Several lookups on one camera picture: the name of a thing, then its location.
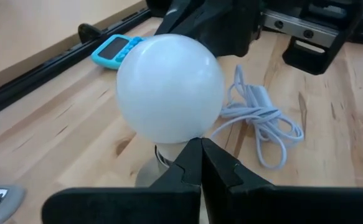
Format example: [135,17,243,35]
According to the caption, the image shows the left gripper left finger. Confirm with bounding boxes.
[40,138,203,224]

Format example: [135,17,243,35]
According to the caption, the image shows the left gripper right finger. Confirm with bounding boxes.
[200,138,363,224]

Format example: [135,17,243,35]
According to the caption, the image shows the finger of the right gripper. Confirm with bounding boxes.
[199,0,262,58]
[154,0,212,36]

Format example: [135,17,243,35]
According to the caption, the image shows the brass lamp socket base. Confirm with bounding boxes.
[134,145,176,188]

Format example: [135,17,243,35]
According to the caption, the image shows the white lightbulb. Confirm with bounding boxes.
[115,33,226,163]

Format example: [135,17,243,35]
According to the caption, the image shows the white lamp power cord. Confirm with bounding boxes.
[210,64,305,170]

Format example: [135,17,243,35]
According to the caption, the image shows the turquoise calculator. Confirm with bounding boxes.
[90,34,145,71]

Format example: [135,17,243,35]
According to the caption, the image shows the grey stapler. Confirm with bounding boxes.
[0,170,27,224]

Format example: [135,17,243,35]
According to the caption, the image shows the light wood desk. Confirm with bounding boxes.
[0,0,148,98]

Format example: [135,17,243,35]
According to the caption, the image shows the black aluminium table frame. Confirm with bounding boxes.
[0,6,153,123]

